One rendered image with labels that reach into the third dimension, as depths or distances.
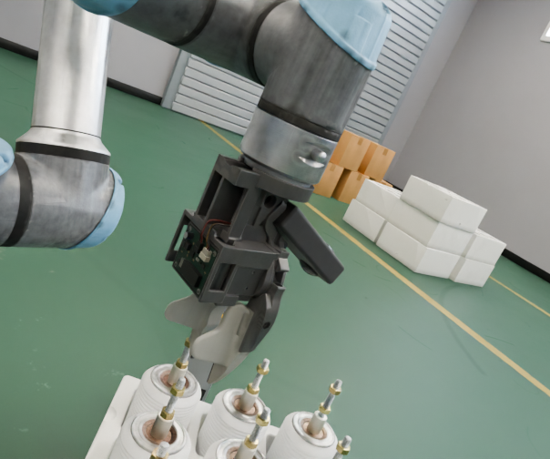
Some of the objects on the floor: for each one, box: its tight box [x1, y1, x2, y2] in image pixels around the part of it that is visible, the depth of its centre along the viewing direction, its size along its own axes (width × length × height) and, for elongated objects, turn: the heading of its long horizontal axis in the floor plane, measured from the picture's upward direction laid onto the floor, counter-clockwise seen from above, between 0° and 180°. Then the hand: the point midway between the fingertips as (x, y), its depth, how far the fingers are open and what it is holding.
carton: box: [312, 161, 344, 198], centre depth 453 cm, size 30×24×30 cm
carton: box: [331, 168, 370, 204], centre depth 472 cm, size 30×24×30 cm
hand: (211, 358), depth 50 cm, fingers open, 3 cm apart
